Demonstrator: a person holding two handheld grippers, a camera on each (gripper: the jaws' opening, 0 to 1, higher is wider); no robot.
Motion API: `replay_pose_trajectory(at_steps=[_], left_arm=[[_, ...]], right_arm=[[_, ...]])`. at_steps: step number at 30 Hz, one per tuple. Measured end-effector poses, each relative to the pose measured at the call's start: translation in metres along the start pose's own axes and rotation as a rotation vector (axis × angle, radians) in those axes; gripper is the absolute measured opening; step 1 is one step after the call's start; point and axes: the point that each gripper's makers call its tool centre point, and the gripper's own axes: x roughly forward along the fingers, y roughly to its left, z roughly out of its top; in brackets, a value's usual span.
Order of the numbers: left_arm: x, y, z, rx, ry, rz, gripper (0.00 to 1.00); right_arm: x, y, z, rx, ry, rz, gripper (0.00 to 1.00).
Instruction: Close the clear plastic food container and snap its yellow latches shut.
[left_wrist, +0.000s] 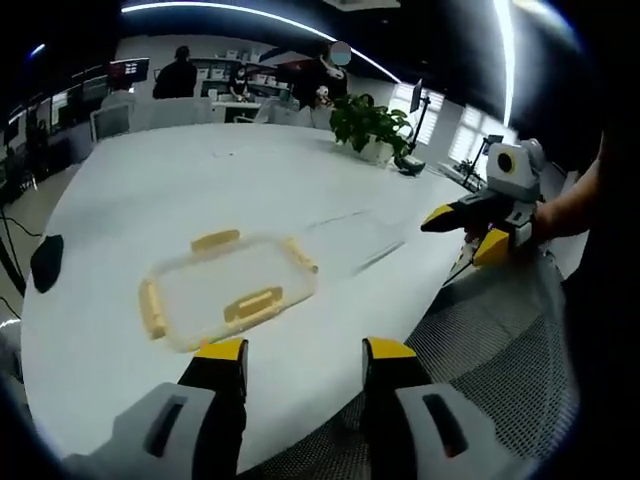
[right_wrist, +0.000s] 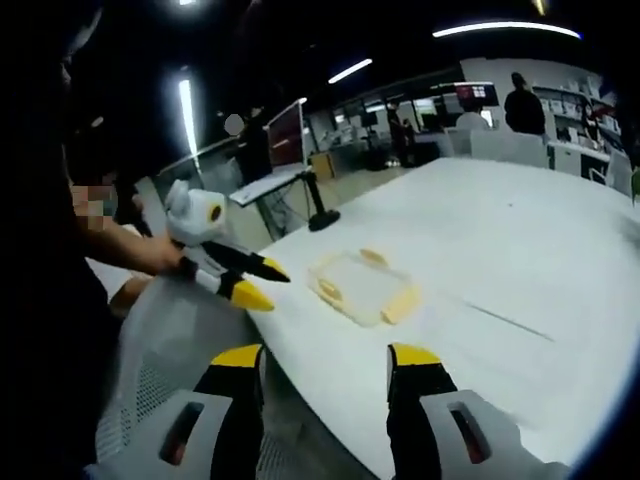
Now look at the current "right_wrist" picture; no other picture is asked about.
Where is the black desk stand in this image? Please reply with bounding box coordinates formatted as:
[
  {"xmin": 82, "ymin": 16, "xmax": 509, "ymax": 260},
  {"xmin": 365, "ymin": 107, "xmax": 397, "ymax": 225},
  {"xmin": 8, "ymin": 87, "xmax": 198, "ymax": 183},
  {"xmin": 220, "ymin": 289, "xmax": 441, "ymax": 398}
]
[{"xmin": 302, "ymin": 168, "xmax": 342, "ymax": 233}]

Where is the short ceiling light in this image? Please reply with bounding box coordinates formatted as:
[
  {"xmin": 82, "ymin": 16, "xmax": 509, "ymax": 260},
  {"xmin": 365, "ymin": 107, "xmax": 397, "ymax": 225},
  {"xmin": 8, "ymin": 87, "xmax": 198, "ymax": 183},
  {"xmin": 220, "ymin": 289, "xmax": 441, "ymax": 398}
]
[{"xmin": 326, "ymin": 57, "xmax": 375, "ymax": 86}]

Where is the person's left hand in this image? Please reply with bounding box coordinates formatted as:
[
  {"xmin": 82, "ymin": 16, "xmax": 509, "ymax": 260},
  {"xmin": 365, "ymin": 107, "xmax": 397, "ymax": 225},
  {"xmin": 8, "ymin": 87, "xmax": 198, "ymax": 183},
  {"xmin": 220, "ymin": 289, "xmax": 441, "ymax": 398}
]
[{"xmin": 142, "ymin": 233, "xmax": 187, "ymax": 277}]

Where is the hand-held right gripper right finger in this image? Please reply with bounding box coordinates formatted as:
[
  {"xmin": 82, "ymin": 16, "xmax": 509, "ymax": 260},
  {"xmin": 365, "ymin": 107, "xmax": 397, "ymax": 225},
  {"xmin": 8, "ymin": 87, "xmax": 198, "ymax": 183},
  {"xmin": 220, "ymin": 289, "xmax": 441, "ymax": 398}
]
[{"xmin": 385, "ymin": 342, "xmax": 571, "ymax": 480}]

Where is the yellow cardboard box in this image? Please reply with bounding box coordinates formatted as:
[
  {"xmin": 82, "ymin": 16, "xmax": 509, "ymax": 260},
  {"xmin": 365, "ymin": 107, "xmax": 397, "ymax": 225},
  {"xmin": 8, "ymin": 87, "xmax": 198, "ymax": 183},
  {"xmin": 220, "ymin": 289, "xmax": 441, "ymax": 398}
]
[{"xmin": 308, "ymin": 151, "xmax": 337, "ymax": 180}]

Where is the upright ceiling light strip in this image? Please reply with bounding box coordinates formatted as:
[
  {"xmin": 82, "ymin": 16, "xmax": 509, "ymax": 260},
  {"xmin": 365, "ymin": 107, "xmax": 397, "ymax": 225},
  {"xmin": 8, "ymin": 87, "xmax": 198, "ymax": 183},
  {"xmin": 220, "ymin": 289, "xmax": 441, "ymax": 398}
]
[{"xmin": 177, "ymin": 74, "xmax": 200, "ymax": 157}]

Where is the white storage shelf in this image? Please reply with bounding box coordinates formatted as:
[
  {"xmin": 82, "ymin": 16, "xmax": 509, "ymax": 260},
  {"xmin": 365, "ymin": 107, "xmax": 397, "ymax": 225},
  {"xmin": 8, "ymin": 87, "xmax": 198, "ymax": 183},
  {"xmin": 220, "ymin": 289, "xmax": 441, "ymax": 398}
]
[{"xmin": 530, "ymin": 74, "xmax": 629, "ymax": 151}]

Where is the red monitor screen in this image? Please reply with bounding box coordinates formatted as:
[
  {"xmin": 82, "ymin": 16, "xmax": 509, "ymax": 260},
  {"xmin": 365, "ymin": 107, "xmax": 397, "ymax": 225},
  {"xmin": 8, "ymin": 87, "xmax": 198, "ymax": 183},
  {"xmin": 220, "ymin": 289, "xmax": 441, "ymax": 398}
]
[{"xmin": 266, "ymin": 98, "xmax": 307, "ymax": 168}]

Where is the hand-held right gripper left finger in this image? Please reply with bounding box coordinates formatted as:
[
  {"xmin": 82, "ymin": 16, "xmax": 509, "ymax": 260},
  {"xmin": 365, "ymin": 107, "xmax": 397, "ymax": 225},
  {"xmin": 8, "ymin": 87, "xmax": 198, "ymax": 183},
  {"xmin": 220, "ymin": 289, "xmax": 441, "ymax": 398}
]
[{"xmin": 82, "ymin": 343, "xmax": 267, "ymax": 480}]

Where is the long ceiling light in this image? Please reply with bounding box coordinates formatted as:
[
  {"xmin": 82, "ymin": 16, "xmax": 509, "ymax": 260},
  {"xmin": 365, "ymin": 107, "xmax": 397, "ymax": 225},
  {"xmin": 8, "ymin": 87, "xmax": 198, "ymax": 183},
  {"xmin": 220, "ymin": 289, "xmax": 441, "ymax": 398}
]
[{"xmin": 431, "ymin": 19, "xmax": 584, "ymax": 41}]

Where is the white side desk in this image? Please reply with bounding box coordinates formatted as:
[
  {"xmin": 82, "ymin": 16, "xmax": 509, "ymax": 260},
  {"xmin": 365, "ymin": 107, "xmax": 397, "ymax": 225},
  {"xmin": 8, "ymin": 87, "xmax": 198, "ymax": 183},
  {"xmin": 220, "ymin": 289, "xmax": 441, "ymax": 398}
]
[{"xmin": 228, "ymin": 167, "xmax": 316, "ymax": 207}]

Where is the wall display screen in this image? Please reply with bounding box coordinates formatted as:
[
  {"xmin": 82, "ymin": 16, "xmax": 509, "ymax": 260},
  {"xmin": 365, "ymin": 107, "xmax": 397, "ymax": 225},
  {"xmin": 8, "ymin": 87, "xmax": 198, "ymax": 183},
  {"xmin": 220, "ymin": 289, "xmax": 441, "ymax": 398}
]
[{"xmin": 453, "ymin": 82, "xmax": 501, "ymax": 109}]

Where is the person in dark clothing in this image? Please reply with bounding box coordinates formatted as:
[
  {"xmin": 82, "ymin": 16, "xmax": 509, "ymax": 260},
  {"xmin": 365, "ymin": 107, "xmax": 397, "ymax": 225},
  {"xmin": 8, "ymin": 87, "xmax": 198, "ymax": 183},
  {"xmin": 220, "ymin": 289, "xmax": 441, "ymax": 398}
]
[{"xmin": 0, "ymin": 29, "xmax": 129, "ymax": 471}]

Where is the grey mesh office chair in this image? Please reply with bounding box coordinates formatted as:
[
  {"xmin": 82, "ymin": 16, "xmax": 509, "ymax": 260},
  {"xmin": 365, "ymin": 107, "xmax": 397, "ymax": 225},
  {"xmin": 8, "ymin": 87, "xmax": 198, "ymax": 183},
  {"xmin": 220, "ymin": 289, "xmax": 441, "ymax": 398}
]
[{"xmin": 93, "ymin": 273, "xmax": 351, "ymax": 480}]

